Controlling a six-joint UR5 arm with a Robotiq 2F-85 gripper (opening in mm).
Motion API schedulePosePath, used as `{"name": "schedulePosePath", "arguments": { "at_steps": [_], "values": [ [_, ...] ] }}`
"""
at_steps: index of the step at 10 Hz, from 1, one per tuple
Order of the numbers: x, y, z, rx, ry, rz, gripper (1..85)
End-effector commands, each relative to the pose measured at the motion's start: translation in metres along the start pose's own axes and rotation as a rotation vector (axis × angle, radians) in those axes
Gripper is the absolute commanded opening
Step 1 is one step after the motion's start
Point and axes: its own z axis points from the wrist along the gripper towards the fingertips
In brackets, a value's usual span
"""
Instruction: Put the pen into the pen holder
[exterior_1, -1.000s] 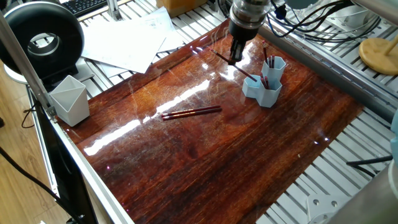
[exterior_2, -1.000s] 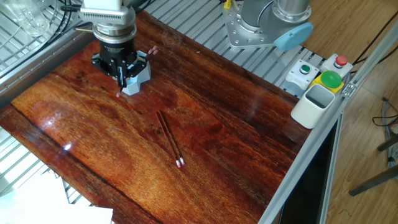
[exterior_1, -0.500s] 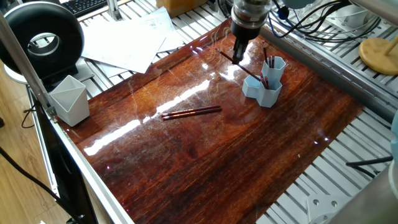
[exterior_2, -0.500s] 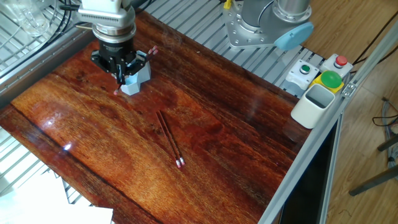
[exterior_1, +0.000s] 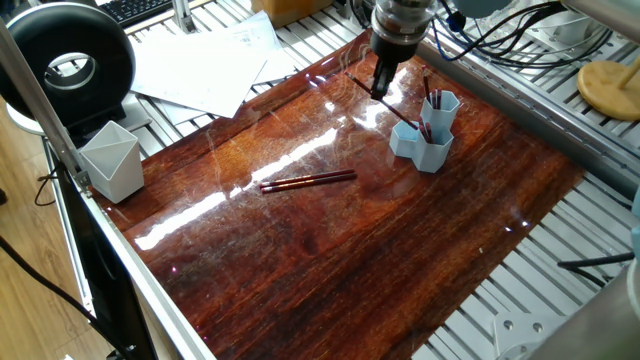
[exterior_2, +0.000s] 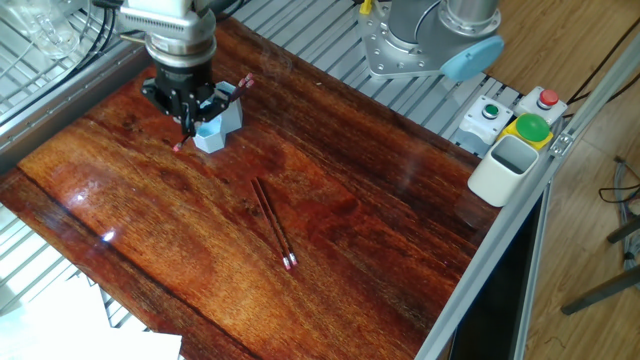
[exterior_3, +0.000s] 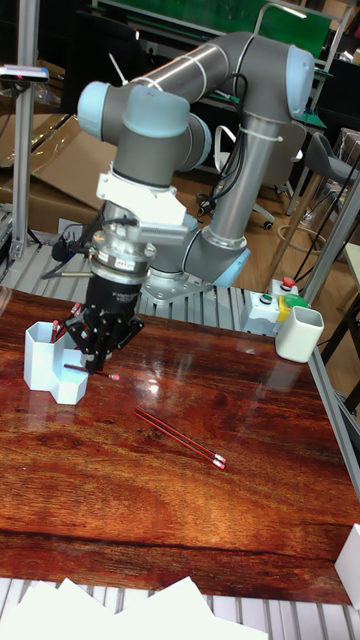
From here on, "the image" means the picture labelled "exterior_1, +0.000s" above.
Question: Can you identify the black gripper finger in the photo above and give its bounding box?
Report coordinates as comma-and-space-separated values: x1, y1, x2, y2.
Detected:
384, 62, 403, 101
370, 60, 389, 99

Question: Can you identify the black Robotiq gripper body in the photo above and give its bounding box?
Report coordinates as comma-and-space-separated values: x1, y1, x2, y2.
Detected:
370, 28, 421, 67

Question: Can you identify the light blue hexagonal pen holder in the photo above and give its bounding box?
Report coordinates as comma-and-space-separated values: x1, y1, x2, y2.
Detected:
388, 90, 460, 174

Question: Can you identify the grey pentagonal pen holder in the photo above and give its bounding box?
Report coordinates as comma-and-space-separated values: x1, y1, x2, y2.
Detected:
78, 120, 146, 205

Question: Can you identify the small tan box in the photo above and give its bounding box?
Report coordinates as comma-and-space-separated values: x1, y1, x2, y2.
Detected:
250, 0, 317, 29

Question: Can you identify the small white paper sheet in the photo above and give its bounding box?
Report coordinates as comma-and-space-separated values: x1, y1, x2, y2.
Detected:
190, 10, 301, 87

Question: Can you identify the large white paper sheet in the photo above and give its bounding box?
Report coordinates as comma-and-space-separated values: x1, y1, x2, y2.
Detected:
130, 28, 273, 119

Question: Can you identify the brown wood-grain board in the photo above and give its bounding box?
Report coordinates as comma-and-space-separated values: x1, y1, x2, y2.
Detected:
120, 28, 588, 360

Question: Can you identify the yellow wooden disc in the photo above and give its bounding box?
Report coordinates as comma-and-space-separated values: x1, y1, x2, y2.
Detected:
576, 60, 640, 124

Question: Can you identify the black keyboard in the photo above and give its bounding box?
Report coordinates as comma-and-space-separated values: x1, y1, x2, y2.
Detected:
95, 0, 203, 29

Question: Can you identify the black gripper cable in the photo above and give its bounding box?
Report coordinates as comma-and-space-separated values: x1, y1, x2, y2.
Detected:
425, 0, 640, 271

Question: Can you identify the black cable bundle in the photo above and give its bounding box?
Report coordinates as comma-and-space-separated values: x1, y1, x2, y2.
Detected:
490, 30, 613, 73

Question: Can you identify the silver metal post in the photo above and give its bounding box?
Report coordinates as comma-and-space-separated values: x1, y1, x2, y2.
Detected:
172, 0, 198, 34

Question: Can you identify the black round ring lamp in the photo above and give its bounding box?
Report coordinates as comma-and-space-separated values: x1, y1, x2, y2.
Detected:
0, 3, 137, 138

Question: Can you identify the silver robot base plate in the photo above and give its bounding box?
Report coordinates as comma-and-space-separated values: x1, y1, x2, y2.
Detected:
488, 312, 549, 360

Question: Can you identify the grey aluminium frame rail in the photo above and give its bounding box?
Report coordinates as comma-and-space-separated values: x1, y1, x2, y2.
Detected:
0, 15, 96, 196

